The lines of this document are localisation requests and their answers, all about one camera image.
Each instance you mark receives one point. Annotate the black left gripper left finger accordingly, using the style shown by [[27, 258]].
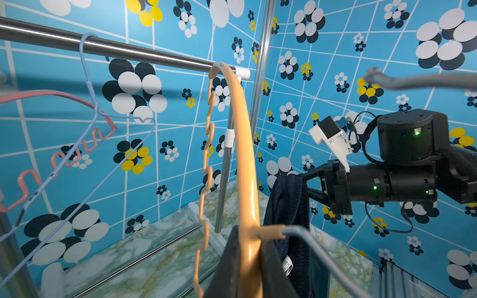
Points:
[[225, 281]]

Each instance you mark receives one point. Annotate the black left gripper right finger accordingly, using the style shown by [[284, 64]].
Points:
[[275, 283]]

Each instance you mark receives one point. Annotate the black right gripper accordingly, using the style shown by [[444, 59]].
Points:
[[334, 191]]

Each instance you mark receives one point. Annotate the navy blue shorts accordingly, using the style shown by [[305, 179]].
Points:
[[288, 204]]

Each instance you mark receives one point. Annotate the wooden hanger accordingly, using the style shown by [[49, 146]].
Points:
[[251, 230]]

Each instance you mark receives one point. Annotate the light blue wire hanger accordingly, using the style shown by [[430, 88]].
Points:
[[88, 140]]

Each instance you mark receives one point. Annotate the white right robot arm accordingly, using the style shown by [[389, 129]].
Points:
[[417, 162]]

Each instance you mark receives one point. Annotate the white metal clothes rack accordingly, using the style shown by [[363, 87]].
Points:
[[148, 60]]

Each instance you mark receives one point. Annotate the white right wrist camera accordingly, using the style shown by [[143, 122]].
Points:
[[329, 133]]

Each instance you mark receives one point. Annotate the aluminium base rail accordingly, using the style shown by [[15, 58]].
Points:
[[391, 281]]

